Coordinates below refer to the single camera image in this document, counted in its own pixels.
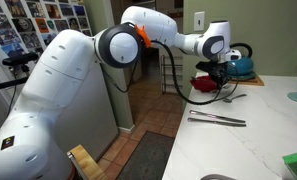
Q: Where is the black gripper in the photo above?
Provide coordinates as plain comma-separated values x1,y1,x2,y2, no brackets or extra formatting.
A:
196,59,231,90

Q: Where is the silver table knife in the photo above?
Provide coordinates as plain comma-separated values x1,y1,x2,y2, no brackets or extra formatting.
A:
187,117,248,128
188,109,247,124

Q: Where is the silver spoon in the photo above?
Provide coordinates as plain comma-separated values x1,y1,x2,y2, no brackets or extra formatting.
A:
222,93,248,104

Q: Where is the red cloth oven mitt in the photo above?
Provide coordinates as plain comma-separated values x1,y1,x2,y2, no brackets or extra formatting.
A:
189,75,220,93

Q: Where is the wooden trivet board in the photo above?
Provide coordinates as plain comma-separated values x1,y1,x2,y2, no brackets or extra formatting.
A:
227,74,265,87

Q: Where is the black metal shoe rack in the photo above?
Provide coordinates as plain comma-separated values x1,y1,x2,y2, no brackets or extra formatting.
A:
159,54,184,95

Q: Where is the steel kitchen sink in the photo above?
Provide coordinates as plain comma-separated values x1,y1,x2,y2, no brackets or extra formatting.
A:
199,173,239,180

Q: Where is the grey floor mat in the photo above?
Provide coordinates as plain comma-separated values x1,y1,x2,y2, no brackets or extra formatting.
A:
116,130,176,180

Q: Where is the light wooden block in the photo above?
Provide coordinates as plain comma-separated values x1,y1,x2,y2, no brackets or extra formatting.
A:
66,144,107,180

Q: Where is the teal kettle with black handle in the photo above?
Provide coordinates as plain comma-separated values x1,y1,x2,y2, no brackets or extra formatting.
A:
226,42,256,81

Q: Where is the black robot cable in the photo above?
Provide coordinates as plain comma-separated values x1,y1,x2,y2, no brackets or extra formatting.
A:
101,39,240,106

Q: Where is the white light switch plate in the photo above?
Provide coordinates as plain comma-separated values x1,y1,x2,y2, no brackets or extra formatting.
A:
193,10,206,33

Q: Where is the orange cable clip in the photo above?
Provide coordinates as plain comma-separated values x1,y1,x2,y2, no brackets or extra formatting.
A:
134,23,153,49

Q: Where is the black camera on tripod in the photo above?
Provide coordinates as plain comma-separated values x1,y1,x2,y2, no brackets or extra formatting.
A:
0,51,40,94

